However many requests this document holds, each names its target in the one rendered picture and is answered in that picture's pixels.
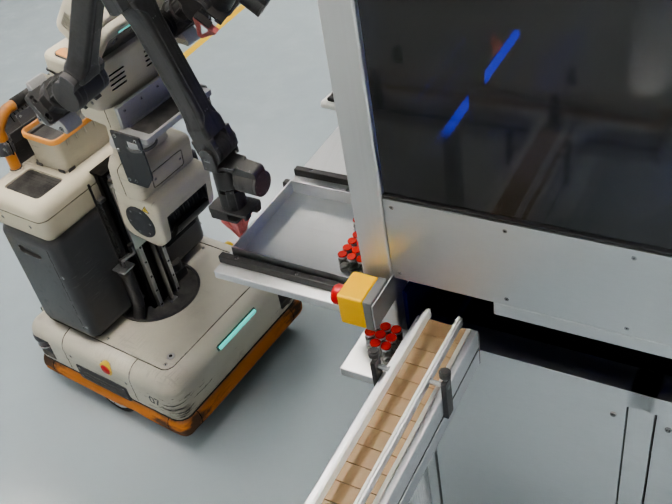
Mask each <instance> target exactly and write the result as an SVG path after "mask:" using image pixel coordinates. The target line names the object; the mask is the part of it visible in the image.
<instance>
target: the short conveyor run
mask: <svg viewBox="0 0 672 504"><path fill-rule="evenodd" d="M430 317H431V311H430V309H429V308H426V309H425V310H424V312H423V314H422V315H421V316H419V315H417V317H416V318H415V320H414V322H413V323H412V325H411V327H410V328H409V330H408V332H407V333H406V335H405V337H404V338H403V340H402V342H401V343H400V345H399V347H398V348H397V350H396V352H395V353H394V355H393V357H392V358H391V360H390V361H389V363H388V365H384V364H381V359H380V351H379V349H378V348H377V347H371V348H369V349H368V357H369V358H370V359H372V361H371V362H370V367H371V373H372V378H373V384H374V388H373V390H372V391H371V393H370V395H369V396H368V398H367V400H366V401H365V403H364V405H363V406H362V408H361V410H360V411H359V413H358V415H357V416H356V418H355V420H354V421H353V423H352V425H351V426H350V428H349V430H348V431H347V433H346V435H345V436H344V438H343V440H342V441H341V443H340V445H339V446H338V448H337V450H336V451H335V453H334V455H333V456H332V458H331V460H330V461H329V463H328V465H327V466H326V468H325V470H324V471H323V473H322V475H321V476H320V478H319V480H318V481H317V483H316V485H315V486H314V488H313V490H312V491H311V493H310V495H309V496H308V498H307V500H306V501H305V503H304V504H408V503H409V501H410V499H411V497H412V495H413V493H414V491H415V489H416V487H417V485H418V483H419V482H420V480H421V478H422V476H423V474H424V472H425V470H426V468H427V466H428V464H429V462H430V460H431V458H432V456H433V454H434V452H435V450H436V448H437V446H438V444H439V442H440V440H441V438H442V436H443V434H444V432H445V430H446V428H447V426H448V424H449V423H450V421H451V419H452V417H453V415H454V413H455V411H456V409H457V407H458V405H459V403H460V401H461V399H462V397H463V395H464V393H465V391H466V389H467V387H468V385H469V383H470V381H471V379H472V377H473V375H474V373H475V371H476V369H477V367H478V365H479V364H480V363H481V362H480V344H479V333H478V331H476V330H471V329H468V328H467V329H464V328H461V327H462V325H463V318H461V317H460V316H458V317H457V318H456V320H455V322H454V324H453V325H449V324H446V323H442V322H438V321H434V320H431V319H430ZM382 370H384V371H382Z"/></svg>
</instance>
